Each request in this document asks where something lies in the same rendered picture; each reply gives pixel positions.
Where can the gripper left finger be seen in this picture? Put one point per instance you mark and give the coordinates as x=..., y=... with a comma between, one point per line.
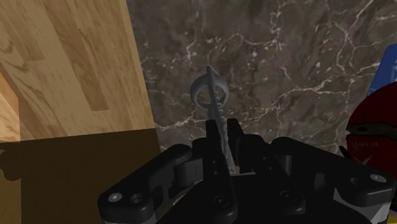
x=214, y=161

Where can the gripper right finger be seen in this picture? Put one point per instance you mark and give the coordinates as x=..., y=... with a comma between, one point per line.
x=263, y=161

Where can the dark red rounded object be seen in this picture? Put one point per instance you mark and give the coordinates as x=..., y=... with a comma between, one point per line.
x=377, y=149

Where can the blue object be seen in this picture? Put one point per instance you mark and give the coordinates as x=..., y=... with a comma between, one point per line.
x=386, y=71

